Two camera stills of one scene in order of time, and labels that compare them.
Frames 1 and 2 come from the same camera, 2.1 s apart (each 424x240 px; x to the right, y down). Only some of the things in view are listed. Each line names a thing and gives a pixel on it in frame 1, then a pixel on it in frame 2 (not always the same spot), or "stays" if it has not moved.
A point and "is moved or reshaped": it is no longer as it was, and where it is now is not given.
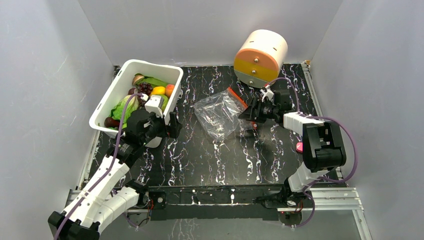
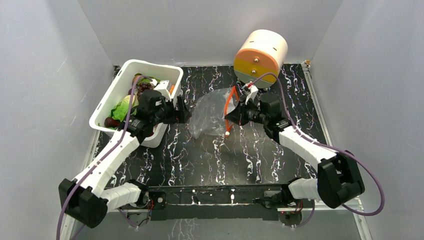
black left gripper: [174, 128] -> [184, 115]
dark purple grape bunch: [144, 87] stays
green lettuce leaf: [132, 105] stays
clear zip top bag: [218, 115] is moved or reshaped
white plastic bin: [119, 85] stays
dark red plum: [110, 122] stays
